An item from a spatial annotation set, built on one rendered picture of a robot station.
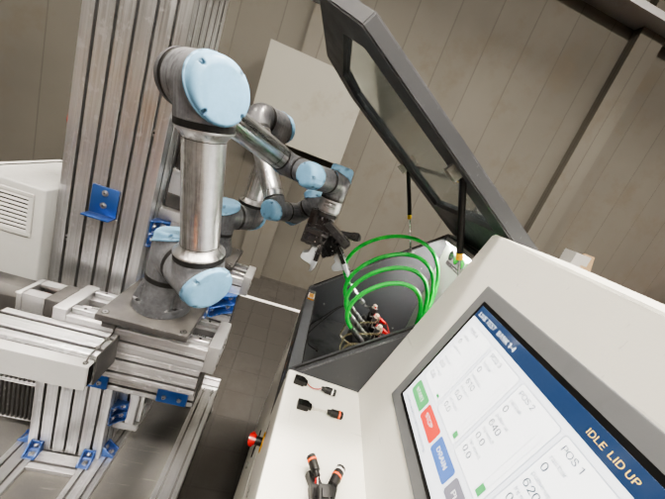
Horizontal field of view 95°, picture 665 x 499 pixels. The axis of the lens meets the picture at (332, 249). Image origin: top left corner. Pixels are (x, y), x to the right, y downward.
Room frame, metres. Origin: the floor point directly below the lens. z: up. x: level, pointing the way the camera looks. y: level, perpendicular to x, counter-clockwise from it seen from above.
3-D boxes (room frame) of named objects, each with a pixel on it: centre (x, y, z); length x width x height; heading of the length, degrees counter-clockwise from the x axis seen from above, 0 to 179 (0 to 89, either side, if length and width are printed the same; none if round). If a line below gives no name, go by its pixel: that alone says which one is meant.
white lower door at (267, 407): (1.13, 0.01, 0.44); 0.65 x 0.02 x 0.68; 4
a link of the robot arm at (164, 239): (0.75, 0.39, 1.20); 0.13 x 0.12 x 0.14; 55
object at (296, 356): (1.13, 0.00, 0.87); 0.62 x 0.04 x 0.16; 4
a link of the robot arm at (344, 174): (1.00, 0.06, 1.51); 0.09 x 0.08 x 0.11; 145
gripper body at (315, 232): (1.00, 0.07, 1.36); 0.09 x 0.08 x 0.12; 94
